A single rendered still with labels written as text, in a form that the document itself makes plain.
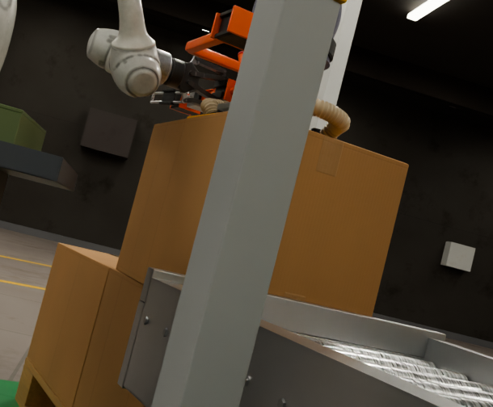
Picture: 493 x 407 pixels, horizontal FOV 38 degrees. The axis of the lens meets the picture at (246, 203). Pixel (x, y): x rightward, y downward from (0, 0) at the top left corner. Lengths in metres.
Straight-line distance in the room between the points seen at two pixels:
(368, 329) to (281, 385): 0.68
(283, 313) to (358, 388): 0.66
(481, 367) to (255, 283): 0.90
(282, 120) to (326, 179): 0.80
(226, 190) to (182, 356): 0.15
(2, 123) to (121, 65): 0.55
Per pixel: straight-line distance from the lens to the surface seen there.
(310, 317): 1.41
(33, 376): 2.45
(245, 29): 1.35
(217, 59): 1.64
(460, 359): 1.54
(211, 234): 0.65
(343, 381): 0.75
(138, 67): 1.65
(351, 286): 1.51
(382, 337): 1.53
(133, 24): 1.69
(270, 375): 0.86
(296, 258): 1.43
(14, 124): 1.18
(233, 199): 0.64
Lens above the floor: 0.68
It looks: 3 degrees up
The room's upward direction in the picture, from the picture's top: 14 degrees clockwise
